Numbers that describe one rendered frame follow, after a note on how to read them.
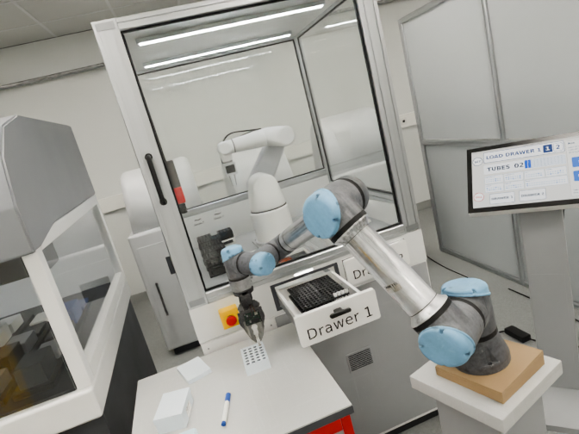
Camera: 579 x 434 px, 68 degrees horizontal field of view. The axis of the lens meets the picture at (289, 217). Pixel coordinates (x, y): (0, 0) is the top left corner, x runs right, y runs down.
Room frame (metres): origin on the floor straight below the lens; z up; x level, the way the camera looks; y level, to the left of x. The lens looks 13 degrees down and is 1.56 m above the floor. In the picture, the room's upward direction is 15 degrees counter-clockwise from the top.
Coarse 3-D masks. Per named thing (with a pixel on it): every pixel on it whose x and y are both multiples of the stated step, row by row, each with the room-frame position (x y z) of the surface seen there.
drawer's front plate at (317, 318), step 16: (368, 288) 1.35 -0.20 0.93; (336, 304) 1.31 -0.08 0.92; (352, 304) 1.32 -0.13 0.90; (368, 304) 1.33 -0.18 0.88; (304, 320) 1.28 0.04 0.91; (320, 320) 1.29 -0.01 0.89; (336, 320) 1.30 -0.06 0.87; (352, 320) 1.32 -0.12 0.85; (368, 320) 1.33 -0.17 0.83; (304, 336) 1.28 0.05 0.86; (320, 336) 1.29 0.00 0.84
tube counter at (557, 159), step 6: (552, 156) 1.68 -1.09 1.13; (558, 156) 1.67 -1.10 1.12; (564, 156) 1.65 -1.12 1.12; (516, 162) 1.75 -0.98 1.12; (522, 162) 1.73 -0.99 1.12; (528, 162) 1.72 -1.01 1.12; (534, 162) 1.71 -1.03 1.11; (540, 162) 1.69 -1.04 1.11; (546, 162) 1.68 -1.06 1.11; (552, 162) 1.67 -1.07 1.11; (558, 162) 1.65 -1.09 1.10; (564, 162) 1.64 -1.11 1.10; (516, 168) 1.73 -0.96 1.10; (522, 168) 1.72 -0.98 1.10; (528, 168) 1.71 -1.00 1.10
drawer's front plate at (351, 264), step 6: (402, 240) 1.72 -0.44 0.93; (396, 246) 1.71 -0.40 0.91; (402, 246) 1.72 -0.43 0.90; (402, 252) 1.71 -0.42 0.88; (348, 258) 1.68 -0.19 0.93; (354, 258) 1.67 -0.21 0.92; (402, 258) 1.71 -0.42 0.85; (408, 258) 1.72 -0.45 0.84; (348, 264) 1.66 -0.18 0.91; (354, 264) 1.67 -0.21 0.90; (360, 264) 1.67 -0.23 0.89; (348, 270) 1.66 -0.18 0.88; (360, 270) 1.67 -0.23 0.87; (366, 270) 1.68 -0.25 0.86; (348, 276) 1.66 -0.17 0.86; (360, 276) 1.67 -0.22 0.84; (366, 276) 1.67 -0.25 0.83; (372, 276) 1.68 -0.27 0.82; (354, 282) 1.66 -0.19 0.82
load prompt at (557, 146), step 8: (544, 144) 1.73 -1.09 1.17; (552, 144) 1.71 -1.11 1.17; (560, 144) 1.69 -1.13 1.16; (488, 152) 1.84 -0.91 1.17; (496, 152) 1.82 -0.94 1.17; (504, 152) 1.80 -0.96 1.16; (512, 152) 1.78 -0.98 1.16; (520, 152) 1.76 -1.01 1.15; (528, 152) 1.74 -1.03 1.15; (536, 152) 1.72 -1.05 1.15; (544, 152) 1.71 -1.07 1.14; (552, 152) 1.69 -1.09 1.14; (488, 160) 1.82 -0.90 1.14; (496, 160) 1.80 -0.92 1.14
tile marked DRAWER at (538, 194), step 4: (544, 188) 1.63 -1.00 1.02; (520, 192) 1.67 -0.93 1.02; (524, 192) 1.66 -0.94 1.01; (528, 192) 1.65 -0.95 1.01; (532, 192) 1.64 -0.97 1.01; (536, 192) 1.64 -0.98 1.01; (540, 192) 1.63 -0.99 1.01; (544, 192) 1.62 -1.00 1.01; (520, 196) 1.66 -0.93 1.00; (524, 196) 1.65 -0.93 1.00; (528, 196) 1.64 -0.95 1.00; (532, 196) 1.63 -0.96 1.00; (536, 196) 1.63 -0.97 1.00; (540, 196) 1.62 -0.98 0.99; (544, 196) 1.61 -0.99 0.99; (520, 200) 1.65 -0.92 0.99; (524, 200) 1.65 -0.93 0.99; (528, 200) 1.64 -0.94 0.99; (532, 200) 1.63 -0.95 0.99
